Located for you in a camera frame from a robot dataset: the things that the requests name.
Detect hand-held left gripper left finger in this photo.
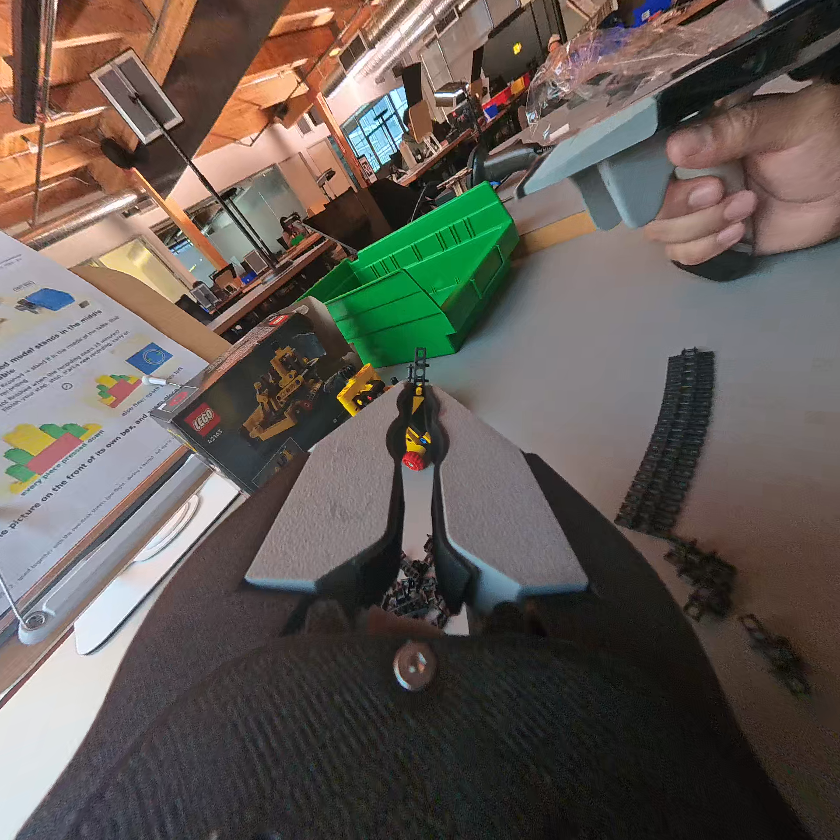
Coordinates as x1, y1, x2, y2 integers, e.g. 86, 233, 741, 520
246, 384, 404, 601

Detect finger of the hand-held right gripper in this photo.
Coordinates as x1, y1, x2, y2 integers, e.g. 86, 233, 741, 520
517, 97, 661, 199

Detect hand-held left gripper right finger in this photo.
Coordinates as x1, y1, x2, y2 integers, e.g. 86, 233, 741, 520
430, 387, 588, 613

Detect yellow lego piece red hub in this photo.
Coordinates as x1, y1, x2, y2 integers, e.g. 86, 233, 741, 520
395, 348, 448, 471

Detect yellow black lego assembly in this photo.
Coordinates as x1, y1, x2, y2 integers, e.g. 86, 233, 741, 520
336, 364, 389, 418

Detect black lego set box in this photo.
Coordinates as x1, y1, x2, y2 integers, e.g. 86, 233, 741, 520
150, 295, 365, 496

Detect pile of small lego pieces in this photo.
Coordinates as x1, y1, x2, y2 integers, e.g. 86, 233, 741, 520
381, 535, 454, 621

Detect person's right hand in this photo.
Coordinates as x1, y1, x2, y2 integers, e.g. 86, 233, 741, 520
646, 82, 840, 266

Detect black barcode scanner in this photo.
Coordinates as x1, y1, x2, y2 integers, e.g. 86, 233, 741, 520
467, 143, 547, 186

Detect clear plastic bag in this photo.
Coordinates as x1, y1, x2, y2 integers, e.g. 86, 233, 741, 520
525, 0, 765, 129

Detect black computer monitor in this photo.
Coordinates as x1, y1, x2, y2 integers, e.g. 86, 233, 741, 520
481, 8, 547, 81

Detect green plastic bin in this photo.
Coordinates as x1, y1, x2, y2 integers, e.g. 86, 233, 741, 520
298, 259, 513, 368
351, 182, 519, 355

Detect white document stand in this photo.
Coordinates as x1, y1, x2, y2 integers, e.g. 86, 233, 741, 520
0, 453, 240, 697

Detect loose black track links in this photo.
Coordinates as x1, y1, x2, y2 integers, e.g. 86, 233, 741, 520
738, 613, 812, 698
663, 537, 737, 621

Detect large window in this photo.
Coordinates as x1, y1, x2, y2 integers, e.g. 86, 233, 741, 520
341, 88, 409, 173

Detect brown cardboard board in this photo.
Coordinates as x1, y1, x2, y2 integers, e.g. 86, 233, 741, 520
69, 262, 232, 363

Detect printed instruction sheet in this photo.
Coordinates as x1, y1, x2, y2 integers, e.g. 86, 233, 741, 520
0, 230, 212, 614

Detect black slanted pole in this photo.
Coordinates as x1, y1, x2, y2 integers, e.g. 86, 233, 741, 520
131, 95, 280, 266

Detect hanging light panel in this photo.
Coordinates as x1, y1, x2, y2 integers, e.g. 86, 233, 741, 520
88, 49, 185, 147

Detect black lego track chain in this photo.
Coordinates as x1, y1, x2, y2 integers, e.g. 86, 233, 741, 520
613, 348, 716, 540

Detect silver air duct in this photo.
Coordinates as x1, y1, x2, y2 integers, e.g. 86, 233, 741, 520
13, 190, 153, 252

